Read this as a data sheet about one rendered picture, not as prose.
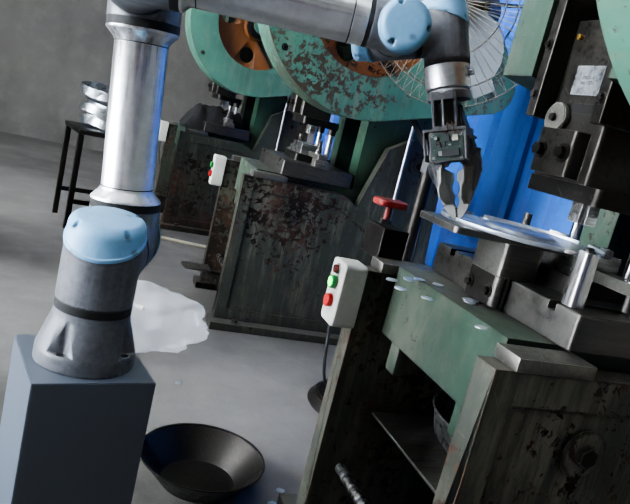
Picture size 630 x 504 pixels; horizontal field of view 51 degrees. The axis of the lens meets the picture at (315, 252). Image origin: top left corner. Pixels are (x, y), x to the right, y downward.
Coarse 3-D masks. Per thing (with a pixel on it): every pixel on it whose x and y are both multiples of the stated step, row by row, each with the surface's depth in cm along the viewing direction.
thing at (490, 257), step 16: (448, 224) 110; (480, 240) 121; (496, 240) 110; (512, 240) 111; (480, 256) 121; (496, 256) 116; (512, 256) 114; (528, 256) 115; (480, 272) 120; (496, 272) 115; (512, 272) 115; (528, 272) 116; (464, 288) 124; (480, 288) 119; (496, 288) 115; (496, 304) 116
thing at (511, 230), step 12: (468, 216) 127; (492, 216) 133; (480, 228) 109; (492, 228) 115; (504, 228) 115; (516, 228) 120; (528, 228) 132; (516, 240) 106; (528, 240) 105; (540, 240) 113; (552, 240) 116; (564, 240) 126; (576, 240) 126; (600, 252) 118
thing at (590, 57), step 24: (600, 24) 115; (576, 48) 120; (600, 48) 114; (576, 72) 119; (600, 72) 113; (576, 96) 118; (552, 120) 120; (576, 120) 117; (552, 144) 117; (576, 144) 112; (600, 144) 111; (624, 144) 112; (552, 168) 116; (576, 168) 113; (600, 168) 112; (624, 168) 113; (624, 192) 115
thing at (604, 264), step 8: (544, 256) 124; (552, 256) 122; (560, 256) 120; (568, 256) 118; (552, 264) 122; (560, 264) 120; (568, 264) 118; (600, 264) 117; (608, 264) 118; (616, 264) 118; (568, 272) 117; (616, 272) 119
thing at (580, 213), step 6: (576, 204) 122; (582, 204) 120; (570, 210) 123; (576, 210) 122; (582, 210) 120; (588, 210) 120; (594, 210) 120; (570, 216) 123; (576, 216) 121; (582, 216) 121; (588, 216) 120; (594, 216) 120; (576, 222) 121; (582, 222) 121; (588, 222) 120; (594, 222) 121
